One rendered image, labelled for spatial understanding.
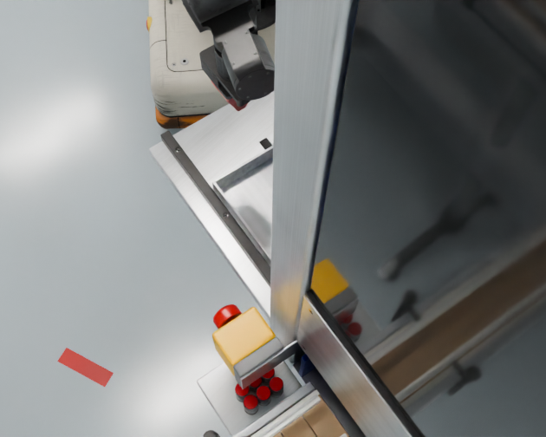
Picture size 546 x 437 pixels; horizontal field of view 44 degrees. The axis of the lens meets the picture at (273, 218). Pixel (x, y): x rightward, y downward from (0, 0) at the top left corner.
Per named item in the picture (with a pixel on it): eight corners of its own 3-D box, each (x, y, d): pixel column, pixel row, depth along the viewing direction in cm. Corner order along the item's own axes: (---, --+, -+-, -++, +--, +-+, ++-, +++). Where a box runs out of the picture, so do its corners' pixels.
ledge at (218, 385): (316, 409, 104) (317, 407, 103) (246, 460, 101) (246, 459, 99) (265, 336, 109) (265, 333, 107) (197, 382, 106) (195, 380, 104)
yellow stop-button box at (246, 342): (283, 360, 98) (284, 346, 91) (241, 388, 96) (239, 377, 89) (253, 317, 100) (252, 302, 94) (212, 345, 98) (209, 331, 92)
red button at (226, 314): (249, 327, 98) (248, 318, 94) (225, 342, 97) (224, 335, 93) (234, 306, 99) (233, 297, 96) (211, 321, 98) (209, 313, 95)
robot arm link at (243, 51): (241, -50, 79) (174, -17, 80) (273, 23, 74) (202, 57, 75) (269, 13, 89) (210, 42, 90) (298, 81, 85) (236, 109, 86)
